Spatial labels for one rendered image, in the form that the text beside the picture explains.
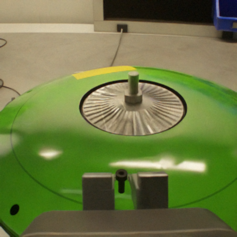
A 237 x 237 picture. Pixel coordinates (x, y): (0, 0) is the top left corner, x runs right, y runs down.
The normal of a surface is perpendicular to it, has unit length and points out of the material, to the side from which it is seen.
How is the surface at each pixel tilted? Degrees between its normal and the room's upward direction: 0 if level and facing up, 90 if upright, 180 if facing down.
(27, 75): 0
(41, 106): 14
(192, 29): 90
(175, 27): 90
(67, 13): 90
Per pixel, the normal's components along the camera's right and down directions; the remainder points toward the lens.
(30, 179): -0.28, -0.60
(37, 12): -0.15, 0.55
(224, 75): -0.01, -0.83
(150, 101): 0.22, -0.79
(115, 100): -0.25, -0.80
